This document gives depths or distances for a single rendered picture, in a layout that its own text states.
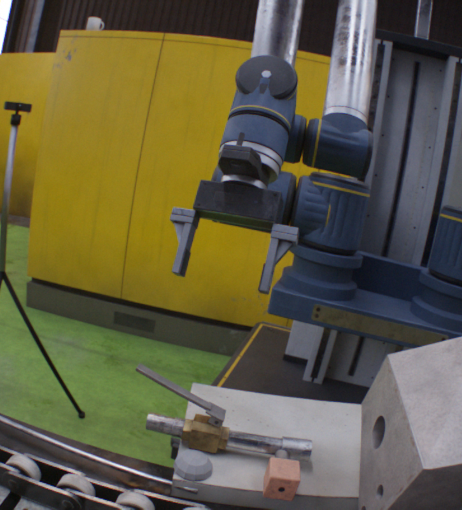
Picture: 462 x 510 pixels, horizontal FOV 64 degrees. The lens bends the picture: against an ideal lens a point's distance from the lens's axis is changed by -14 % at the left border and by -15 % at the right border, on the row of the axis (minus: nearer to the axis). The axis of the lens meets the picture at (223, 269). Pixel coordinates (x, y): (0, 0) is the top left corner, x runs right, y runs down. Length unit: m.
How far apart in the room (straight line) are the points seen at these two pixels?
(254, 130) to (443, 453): 0.53
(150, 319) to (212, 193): 1.97
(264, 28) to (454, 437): 1.13
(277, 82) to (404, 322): 0.80
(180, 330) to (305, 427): 2.05
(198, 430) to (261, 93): 0.52
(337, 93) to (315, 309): 0.63
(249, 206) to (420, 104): 1.14
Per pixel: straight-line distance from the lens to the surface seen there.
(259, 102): 0.70
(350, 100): 0.92
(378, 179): 1.61
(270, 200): 0.64
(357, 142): 0.86
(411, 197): 1.62
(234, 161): 0.61
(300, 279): 1.25
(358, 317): 1.24
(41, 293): 2.85
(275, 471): 0.43
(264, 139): 0.67
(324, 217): 1.22
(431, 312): 1.30
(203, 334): 2.55
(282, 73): 0.74
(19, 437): 0.53
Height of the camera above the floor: 1.11
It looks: 14 degrees down
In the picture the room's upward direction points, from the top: 10 degrees clockwise
